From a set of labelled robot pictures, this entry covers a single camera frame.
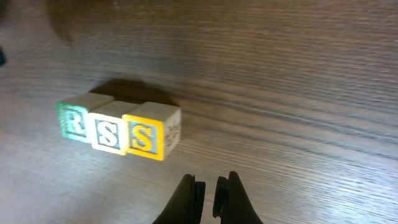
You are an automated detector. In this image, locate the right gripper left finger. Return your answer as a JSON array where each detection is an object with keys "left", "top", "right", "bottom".
[{"left": 152, "top": 174, "right": 206, "bottom": 224}]

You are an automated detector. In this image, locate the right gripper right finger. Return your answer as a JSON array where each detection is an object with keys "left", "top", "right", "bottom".
[{"left": 213, "top": 171, "right": 263, "bottom": 224}]

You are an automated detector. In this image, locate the yellow S letter block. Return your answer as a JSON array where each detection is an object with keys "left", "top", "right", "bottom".
[
  {"left": 86, "top": 101, "right": 139, "bottom": 156},
  {"left": 122, "top": 101, "right": 182, "bottom": 161}
]

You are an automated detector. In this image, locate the green R letter block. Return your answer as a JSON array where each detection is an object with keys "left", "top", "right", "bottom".
[{"left": 57, "top": 92, "right": 114, "bottom": 143}]

